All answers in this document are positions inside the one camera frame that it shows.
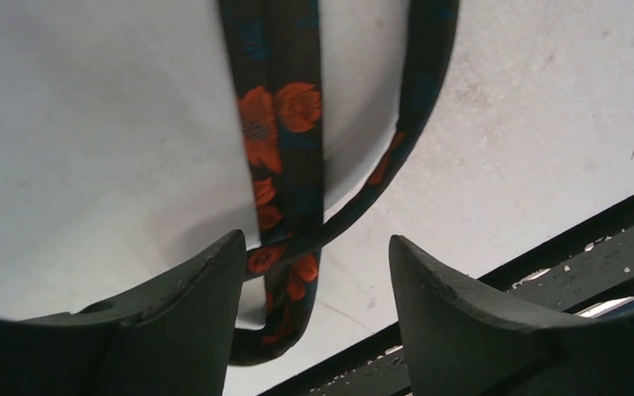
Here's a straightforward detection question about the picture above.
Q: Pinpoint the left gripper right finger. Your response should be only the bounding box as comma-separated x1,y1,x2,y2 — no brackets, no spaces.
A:
389,235,634,395

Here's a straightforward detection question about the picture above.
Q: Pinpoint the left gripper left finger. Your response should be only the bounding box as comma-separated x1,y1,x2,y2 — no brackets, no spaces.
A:
0,230,245,395

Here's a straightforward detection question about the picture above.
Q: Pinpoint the black orange floral tie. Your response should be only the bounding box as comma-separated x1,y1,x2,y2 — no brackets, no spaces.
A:
219,1,459,366

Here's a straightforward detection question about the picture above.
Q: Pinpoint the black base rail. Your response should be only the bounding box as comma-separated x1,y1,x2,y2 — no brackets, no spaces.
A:
270,196,634,395

